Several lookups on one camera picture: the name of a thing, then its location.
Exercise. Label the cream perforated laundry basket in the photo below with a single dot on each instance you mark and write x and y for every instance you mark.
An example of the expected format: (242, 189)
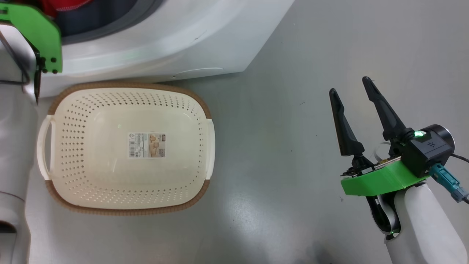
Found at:
(110, 183)

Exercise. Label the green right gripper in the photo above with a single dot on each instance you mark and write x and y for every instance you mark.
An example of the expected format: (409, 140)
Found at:
(381, 183)

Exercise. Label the white washing machine body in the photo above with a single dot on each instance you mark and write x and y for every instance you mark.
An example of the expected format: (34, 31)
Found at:
(176, 40)

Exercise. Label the red garment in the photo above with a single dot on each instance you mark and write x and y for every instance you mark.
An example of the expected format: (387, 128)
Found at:
(62, 5)

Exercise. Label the basket product label sticker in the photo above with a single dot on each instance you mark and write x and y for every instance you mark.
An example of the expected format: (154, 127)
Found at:
(146, 145)

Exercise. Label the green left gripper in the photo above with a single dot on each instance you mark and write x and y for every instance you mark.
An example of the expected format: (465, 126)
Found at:
(40, 36)

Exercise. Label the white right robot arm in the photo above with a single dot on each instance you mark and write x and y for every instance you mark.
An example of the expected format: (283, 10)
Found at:
(421, 227)

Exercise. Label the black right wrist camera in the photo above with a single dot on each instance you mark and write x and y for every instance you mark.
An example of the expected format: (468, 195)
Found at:
(428, 150)

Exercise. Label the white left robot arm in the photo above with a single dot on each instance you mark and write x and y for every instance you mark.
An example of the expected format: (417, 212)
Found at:
(14, 146)

